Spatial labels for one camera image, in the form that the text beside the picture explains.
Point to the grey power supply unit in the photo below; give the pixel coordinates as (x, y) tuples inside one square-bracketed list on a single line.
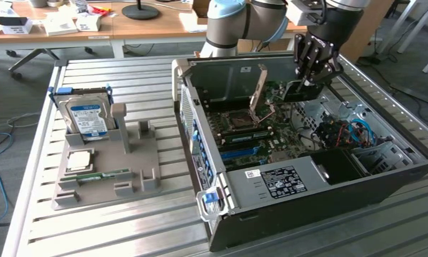
[(250, 192)]

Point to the metal disk bay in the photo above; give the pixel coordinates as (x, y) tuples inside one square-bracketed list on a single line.
[(382, 160)]

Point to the perforated metal drive cage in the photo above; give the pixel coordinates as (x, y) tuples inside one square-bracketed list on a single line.
[(314, 112)]

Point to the red plastic item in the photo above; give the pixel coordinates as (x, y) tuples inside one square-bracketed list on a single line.
[(100, 10)]

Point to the black round lamp base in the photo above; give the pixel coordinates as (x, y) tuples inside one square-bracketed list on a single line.
[(140, 13)]

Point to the hard disk in blue carrier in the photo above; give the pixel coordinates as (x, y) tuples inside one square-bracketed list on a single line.
[(87, 117)]

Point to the grey cup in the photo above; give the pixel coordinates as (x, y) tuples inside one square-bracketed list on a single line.
[(38, 3)]

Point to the black Nvidia graphics card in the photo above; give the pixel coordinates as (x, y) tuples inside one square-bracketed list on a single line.
[(299, 93)]

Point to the blue case release latch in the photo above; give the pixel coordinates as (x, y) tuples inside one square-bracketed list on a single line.
[(210, 198)]

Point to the metal socket cover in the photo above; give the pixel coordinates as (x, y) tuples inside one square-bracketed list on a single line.
[(267, 113)]

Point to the blue expansion slot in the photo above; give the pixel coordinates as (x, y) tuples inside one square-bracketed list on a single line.
[(241, 152)]

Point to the grey plastic parts rack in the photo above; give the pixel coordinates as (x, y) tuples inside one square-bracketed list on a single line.
[(107, 155)]

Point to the stack of white papers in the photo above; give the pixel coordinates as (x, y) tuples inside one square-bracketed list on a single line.
[(193, 24)]

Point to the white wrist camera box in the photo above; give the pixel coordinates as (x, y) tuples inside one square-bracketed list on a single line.
[(302, 13)]

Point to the small white printed box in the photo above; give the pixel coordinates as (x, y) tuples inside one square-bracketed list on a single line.
[(88, 24)]

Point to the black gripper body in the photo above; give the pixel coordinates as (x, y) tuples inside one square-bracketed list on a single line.
[(337, 26)]

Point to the tape roll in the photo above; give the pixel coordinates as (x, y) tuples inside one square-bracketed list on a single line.
[(55, 2)]

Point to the grey chipset heatsink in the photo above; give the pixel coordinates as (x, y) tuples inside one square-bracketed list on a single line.
[(282, 157)]

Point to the wooden cabinet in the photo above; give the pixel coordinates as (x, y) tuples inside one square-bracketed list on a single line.
[(371, 34)]

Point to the wooden office desk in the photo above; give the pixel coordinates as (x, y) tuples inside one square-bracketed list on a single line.
[(146, 26)]

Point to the flat white box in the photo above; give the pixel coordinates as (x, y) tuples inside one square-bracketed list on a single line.
[(60, 26)]

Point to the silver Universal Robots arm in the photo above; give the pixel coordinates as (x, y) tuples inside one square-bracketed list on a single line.
[(229, 26)]

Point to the green RAM stick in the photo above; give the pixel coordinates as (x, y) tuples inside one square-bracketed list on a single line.
[(103, 175), (246, 137)]

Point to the open black PC case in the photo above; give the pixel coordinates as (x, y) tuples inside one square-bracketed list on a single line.
[(307, 214)]

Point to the white table frame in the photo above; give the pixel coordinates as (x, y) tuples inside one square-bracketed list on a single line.
[(417, 24)]

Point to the CPU socket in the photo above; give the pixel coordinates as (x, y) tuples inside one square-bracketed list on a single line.
[(241, 121)]

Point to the black plastic shroud box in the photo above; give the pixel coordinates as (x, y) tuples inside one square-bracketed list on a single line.
[(339, 166)]

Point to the brown cardboard box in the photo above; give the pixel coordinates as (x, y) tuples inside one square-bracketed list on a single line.
[(199, 8)]

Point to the green Dell motherboard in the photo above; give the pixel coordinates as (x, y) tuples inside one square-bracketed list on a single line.
[(282, 142)]

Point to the silver CPU chip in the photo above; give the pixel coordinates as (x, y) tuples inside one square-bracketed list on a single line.
[(79, 161)]

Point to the black and white cardboard box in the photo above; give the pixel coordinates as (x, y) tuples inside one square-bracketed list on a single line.
[(18, 28)]

